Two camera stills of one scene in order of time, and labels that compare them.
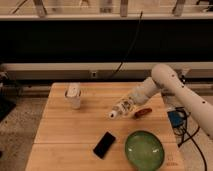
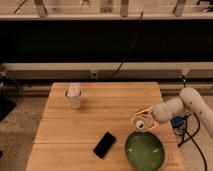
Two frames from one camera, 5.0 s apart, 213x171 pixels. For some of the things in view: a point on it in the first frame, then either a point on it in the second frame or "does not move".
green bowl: x=145 y=150 does not move
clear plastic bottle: x=122 y=108 -> x=144 y=122
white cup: x=72 y=94 does not move
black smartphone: x=104 y=144 does not move
